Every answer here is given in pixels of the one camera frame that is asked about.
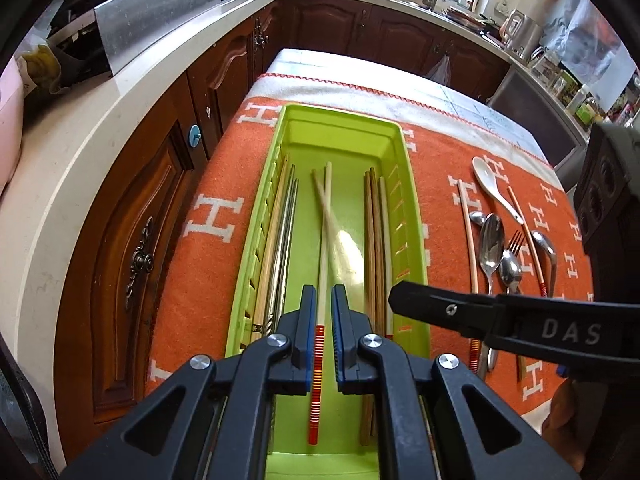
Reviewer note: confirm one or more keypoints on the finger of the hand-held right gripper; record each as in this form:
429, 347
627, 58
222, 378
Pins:
450, 310

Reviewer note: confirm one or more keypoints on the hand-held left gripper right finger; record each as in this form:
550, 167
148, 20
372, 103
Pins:
342, 360

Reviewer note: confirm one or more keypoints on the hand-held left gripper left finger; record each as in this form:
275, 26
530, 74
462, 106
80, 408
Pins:
306, 360

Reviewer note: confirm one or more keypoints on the small steel spoon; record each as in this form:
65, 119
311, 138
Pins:
510, 270

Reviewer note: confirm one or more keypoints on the large steel spoon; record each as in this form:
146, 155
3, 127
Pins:
491, 245

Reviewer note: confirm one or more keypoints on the short steel soup spoon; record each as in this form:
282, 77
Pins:
542, 245

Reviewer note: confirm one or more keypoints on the steel fork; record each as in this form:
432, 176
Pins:
515, 247

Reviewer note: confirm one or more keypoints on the brown wooden chopstick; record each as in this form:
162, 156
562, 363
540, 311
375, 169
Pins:
377, 240
369, 240
525, 240

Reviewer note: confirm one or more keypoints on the steel chopstick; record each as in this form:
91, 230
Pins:
283, 240
289, 240

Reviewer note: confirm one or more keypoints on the white ceramic spoon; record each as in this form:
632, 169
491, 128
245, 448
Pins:
484, 170

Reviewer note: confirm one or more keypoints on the patterned light wooden chopstick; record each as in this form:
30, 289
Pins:
269, 240
275, 240

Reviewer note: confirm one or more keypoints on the green plastic utensil tray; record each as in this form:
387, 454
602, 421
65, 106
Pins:
345, 160

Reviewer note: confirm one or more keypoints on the person's right hand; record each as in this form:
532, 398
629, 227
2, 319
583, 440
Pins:
575, 420

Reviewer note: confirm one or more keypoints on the white bottle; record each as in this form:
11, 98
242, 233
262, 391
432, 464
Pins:
585, 100

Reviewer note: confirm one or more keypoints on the orange patterned blanket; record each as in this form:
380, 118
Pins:
200, 285

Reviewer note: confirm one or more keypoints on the glass jar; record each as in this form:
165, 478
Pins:
545, 65

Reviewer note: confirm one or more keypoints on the steel kettle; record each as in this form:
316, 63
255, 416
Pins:
522, 35

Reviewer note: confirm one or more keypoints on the hanging clear plastic bag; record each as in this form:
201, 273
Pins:
440, 71

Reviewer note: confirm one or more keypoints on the stack of dishes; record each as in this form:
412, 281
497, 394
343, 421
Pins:
465, 16

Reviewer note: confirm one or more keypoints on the blue cabinet hook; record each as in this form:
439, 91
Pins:
194, 135

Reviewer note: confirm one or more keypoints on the grey blue table cover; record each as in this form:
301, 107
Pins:
360, 67

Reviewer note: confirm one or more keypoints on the white kitchen countertop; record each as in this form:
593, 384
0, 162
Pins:
100, 125

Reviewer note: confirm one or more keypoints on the brown wooden kitchen cabinets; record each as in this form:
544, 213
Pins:
325, 20

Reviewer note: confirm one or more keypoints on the steel splash guard panel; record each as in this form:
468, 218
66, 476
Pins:
155, 15

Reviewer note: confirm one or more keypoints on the pink rice cooker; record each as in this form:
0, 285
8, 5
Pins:
9, 125

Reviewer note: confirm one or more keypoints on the yellow plastic bag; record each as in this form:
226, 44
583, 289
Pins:
42, 65

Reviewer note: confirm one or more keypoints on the large wall plastic bag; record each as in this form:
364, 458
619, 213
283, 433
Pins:
585, 30

